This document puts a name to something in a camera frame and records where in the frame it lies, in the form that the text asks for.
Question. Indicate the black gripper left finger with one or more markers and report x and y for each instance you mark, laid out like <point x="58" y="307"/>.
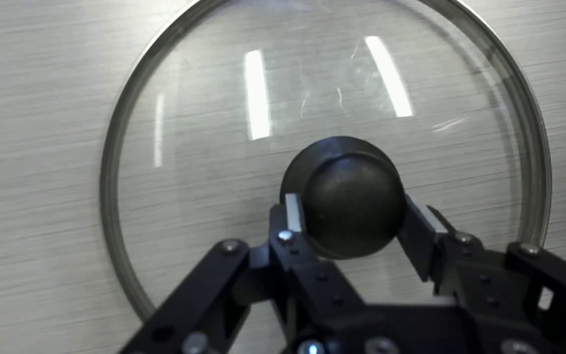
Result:
<point x="294" y="216"/>

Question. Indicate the glass lid with black knob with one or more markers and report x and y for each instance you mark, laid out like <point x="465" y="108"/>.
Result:
<point x="352" y="196"/>

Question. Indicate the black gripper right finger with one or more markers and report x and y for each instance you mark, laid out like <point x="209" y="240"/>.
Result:
<point x="427" y="228"/>

